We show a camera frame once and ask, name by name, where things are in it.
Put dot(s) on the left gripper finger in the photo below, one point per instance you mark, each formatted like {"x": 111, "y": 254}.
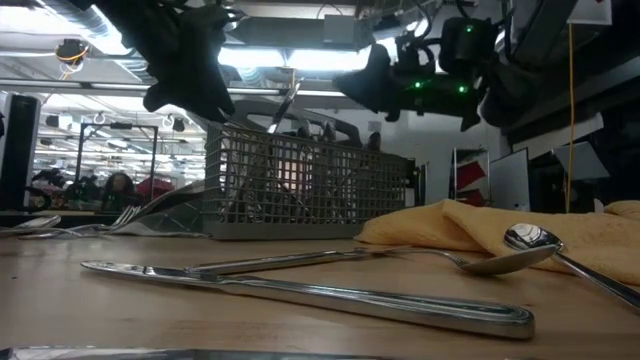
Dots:
{"x": 212, "y": 100}
{"x": 157, "y": 97}

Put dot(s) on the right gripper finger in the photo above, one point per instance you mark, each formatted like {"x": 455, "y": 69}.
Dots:
{"x": 375, "y": 99}
{"x": 362, "y": 80}

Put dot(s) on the silver spoon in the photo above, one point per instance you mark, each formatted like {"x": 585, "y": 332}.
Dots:
{"x": 500, "y": 262}
{"x": 329, "y": 131}
{"x": 374, "y": 141}
{"x": 530, "y": 235}

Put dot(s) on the grey mesh cutlery basket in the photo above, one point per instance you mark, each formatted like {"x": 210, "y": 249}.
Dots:
{"x": 310, "y": 200}

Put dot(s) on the grey ceiling box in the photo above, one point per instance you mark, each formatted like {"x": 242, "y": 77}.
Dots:
{"x": 340, "y": 30}

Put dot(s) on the ceiling light panel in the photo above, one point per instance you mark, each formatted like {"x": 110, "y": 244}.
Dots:
{"x": 300, "y": 59}

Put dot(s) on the red tool cart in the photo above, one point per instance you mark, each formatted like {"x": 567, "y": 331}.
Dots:
{"x": 470, "y": 175}

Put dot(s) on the person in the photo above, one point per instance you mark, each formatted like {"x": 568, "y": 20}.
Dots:
{"x": 119, "y": 185}

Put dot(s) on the black ceiling device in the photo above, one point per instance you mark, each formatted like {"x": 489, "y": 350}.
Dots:
{"x": 72, "y": 50}

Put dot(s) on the white panel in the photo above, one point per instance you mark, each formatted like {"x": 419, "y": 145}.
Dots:
{"x": 582, "y": 160}
{"x": 510, "y": 180}

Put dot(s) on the grey checked cloth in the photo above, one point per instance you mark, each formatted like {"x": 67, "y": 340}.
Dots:
{"x": 170, "y": 222}

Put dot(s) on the yellow cloth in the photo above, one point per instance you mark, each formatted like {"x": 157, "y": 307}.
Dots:
{"x": 450, "y": 225}

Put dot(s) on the white slanted board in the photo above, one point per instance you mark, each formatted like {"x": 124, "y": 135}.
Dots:
{"x": 560, "y": 137}

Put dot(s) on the black side desk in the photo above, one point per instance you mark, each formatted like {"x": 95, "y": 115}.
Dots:
{"x": 615, "y": 75}

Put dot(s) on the black metal frame stand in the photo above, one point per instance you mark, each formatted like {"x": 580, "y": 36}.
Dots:
{"x": 121, "y": 126}

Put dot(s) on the black frame clamp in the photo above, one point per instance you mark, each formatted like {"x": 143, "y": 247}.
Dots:
{"x": 417, "y": 182}

